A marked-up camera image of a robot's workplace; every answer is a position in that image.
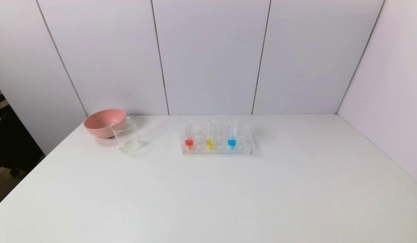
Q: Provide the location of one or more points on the red liquid test tube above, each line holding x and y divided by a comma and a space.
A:
189, 142

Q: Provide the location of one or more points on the clear glass beaker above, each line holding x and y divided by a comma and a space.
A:
127, 136

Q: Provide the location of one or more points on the pink bowl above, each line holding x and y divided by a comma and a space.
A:
100, 123

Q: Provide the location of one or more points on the clear acrylic test tube rack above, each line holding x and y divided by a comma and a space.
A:
222, 148

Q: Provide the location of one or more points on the clear graduated plastic test tube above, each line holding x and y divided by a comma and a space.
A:
210, 143
232, 142

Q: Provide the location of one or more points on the black office chair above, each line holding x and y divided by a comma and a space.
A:
12, 145

